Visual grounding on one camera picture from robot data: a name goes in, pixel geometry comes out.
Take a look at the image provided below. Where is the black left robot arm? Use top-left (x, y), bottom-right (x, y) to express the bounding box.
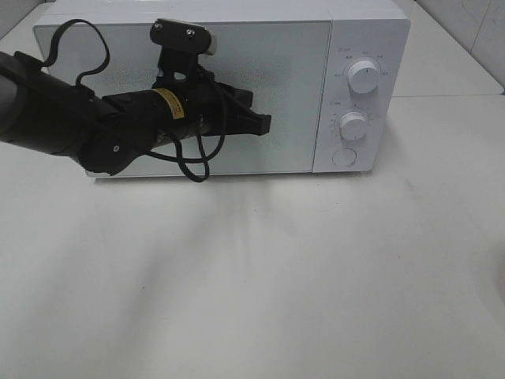
top-left (1, 18), bottom-right (271, 182)

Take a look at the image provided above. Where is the white timer knob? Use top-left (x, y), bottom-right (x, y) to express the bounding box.
top-left (339, 111), bottom-right (368, 141)

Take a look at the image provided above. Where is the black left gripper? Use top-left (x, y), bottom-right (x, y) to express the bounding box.
top-left (84, 18), bottom-right (271, 176)

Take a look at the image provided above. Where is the white microwave oven body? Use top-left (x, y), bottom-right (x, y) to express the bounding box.
top-left (33, 1), bottom-right (410, 173)

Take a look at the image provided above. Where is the white microwave door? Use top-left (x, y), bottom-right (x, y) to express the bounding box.
top-left (49, 17), bottom-right (329, 175)

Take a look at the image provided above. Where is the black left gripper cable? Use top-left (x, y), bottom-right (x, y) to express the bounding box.
top-left (41, 18), bottom-right (230, 183)

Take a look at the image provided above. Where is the upper white power knob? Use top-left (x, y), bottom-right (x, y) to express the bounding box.
top-left (346, 57), bottom-right (380, 94)

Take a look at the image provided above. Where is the round door release button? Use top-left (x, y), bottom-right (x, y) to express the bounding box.
top-left (331, 148), bottom-right (357, 168)

